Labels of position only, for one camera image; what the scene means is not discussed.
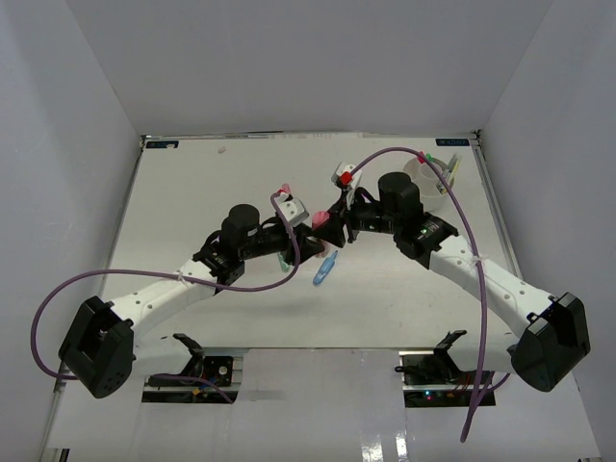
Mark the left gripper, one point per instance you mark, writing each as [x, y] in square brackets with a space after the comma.
[307, 248]

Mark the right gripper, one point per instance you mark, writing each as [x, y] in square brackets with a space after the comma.
[332, 231]

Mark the pink-lidded small jar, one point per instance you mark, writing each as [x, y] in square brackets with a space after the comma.
[321, 223]

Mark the blue highlighter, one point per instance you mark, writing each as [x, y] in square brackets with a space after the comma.
[326, 267]

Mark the light green highlighter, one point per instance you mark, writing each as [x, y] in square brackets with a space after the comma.
[285, 267]

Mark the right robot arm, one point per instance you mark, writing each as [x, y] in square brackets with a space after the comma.
[547, 335]

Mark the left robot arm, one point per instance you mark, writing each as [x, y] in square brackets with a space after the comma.
[107, 342]

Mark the white round divided container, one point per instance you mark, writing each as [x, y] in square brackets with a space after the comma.
[433, 194]

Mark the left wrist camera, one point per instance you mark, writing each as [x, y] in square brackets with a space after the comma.
[289, 208]

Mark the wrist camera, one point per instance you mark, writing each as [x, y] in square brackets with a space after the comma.
[289, 208]
[346, 178]

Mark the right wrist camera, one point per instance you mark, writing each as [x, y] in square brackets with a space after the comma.
[346, 178]

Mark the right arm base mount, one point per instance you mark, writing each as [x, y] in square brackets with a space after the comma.
[431, 379]

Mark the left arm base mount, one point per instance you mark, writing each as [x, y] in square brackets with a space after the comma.
[177, 369]

